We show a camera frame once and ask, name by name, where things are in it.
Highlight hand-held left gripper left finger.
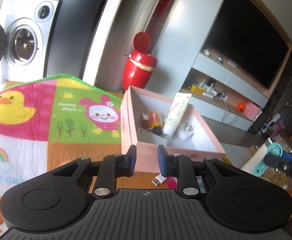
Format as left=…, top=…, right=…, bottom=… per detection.
left=46, top=145, right=137, bottom=200

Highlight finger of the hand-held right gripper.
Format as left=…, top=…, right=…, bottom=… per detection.
left=264, top=152, right=292, bottom=181

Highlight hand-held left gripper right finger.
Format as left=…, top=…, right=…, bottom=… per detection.
left=157, top=144, right=247, bottom=198

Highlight pink cardboard box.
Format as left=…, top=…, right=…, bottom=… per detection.
left=120, top=85, right=227, bottom=174

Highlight white plug charger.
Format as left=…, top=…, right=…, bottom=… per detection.
left=177, top=122, right=196, bottom=141

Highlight small dark bottle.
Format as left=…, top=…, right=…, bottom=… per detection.
left=139, top=112, right=153, bottom=131

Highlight amber bottle with red label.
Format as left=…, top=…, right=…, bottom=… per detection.
left=149, top=111, right=162, bottom=136

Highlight white lotion tube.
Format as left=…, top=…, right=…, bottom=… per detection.
left=163, top=92, right=192, bottom=139

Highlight teal plastic item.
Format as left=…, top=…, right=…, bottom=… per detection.
left=252, top=142, right=284, bottom=176

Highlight clear bag of nuts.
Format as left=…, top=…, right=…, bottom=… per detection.
left=261, top=167, right=292, bottom=188

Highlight white paper roll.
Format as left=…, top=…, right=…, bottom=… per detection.
left=241, top=137, right=275, bottom=178

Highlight pink bag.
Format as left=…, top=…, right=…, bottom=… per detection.
left=246, top=102, right=263, bottom=122

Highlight white router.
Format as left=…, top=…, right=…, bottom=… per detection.
left=205, top=78, right=217, bottom=91

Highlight red trash bin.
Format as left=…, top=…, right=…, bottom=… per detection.
left=122, top=31, right=158, bottom=92

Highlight colourful cartoon printed mat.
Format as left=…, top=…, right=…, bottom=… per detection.
left=0, top=74, right=234, bottom=240

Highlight grey TV cabinet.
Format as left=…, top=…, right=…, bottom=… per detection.
left=180, top=52, right=270, bottom=130

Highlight black television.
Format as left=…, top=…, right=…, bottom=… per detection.
left=202, top=0, right=292, bottom=91

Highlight dark grey tall cabinet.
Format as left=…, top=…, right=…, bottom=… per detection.
left=43, top=0, right=117, bottom=86

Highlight white washing machine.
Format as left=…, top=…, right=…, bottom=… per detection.
left=1, top=0, right=62, bottom=84

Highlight red hanging decoration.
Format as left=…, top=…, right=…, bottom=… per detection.
left=152, top=0, right=175, bottom=18

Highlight hanging cables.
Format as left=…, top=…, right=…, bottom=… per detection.
left=220, top=94, right=239, bottom=126

